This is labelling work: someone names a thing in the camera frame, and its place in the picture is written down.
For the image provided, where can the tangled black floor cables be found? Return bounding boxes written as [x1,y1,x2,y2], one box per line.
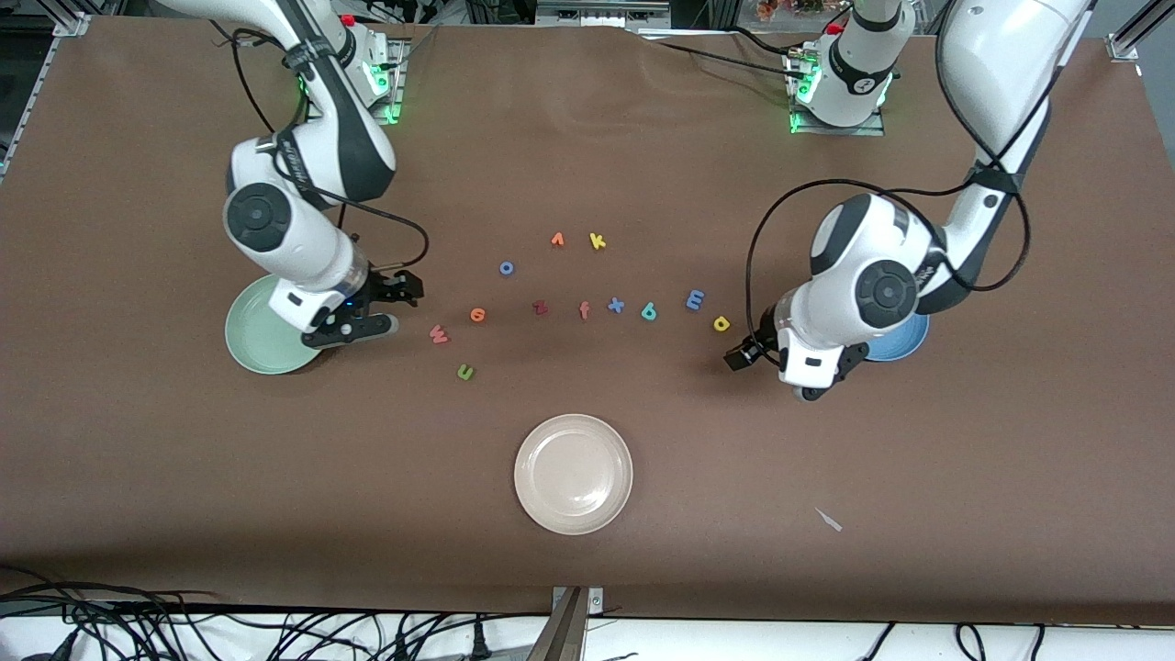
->
[0,567,552,661]

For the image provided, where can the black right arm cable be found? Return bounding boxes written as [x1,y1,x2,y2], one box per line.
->
[211,18,431,273]

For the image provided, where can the black base cable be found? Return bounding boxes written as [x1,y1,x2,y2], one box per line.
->
[638,26,809,85]

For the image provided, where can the metal table edge bracket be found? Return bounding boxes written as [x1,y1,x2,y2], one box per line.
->
[528,586,604,661]

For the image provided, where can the green plate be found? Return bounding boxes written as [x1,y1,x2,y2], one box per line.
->
[224,274,341,375]

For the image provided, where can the grey metal frame unit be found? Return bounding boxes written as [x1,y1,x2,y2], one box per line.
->
[535,0,671,27]

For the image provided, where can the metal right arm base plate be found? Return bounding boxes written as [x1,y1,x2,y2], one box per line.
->
[367,37,409,126]

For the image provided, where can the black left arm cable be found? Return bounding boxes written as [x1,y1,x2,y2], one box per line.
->
[745,0,1098,348]

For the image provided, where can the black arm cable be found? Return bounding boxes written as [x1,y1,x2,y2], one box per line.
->
[745,0,1098,348]
[211,18,431,273]

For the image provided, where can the blue plate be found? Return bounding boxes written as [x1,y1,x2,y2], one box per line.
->
[863,312,930,363]

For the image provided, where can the beige plate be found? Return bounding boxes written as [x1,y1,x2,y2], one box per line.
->
[513,414,634,536]

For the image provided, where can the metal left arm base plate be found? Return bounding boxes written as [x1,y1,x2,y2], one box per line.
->
[789,50,887,137]

